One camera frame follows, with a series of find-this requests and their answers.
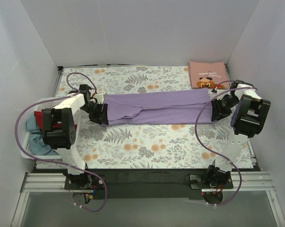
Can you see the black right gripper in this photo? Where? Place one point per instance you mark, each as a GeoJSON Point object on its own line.
{"type": "Point", "coordinates": [218, 110]}

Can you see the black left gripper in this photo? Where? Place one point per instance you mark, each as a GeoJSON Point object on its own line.
{"type": "Point", "coordinates": [102, 113]}

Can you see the purple t shirt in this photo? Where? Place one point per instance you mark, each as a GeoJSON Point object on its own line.
{"type": "Point", "coordinates": [174, 107]}

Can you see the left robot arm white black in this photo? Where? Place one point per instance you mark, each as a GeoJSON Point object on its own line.
{"type": "Point", "coordinates": [60, 133]}

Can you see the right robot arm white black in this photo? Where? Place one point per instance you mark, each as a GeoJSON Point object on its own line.
{"type": "Point", "coordinates": [249, 112]}

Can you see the folded pink printed t shirt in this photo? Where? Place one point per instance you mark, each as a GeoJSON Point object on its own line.
{"type": "Point", "coordinates": [208, 75]}

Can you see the floral tablecloth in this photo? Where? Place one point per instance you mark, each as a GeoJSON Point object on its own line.
{"type": "Point", "coordinates": [143, 146]}

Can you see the red t shirt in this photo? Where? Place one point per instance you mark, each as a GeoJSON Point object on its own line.
{"type": "Point", "coordinates": [39, 119]}

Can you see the blue t shirt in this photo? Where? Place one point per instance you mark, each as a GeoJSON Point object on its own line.
{"type": "Point", "coordinates": [38, 147]}

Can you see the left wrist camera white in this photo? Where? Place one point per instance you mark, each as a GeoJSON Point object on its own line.
{"type": "Point", "coordinates": [100, 97]}

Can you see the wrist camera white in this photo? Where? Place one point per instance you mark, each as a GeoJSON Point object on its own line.
{"type": "Point", "coordinates": [100, 97]}
{"type": "Point", "coordinates": [217, 89]}

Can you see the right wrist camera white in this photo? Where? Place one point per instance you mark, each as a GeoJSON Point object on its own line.
{"type": "Point", "coordinates": [217, 89]}

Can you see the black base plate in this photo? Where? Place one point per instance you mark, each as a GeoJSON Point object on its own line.
{"type": "Point", "coordinates": [149, 183]}

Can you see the aluminium frame rail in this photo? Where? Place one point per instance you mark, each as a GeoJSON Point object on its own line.
{"type": "Point", "coordinates": [57, 182]}

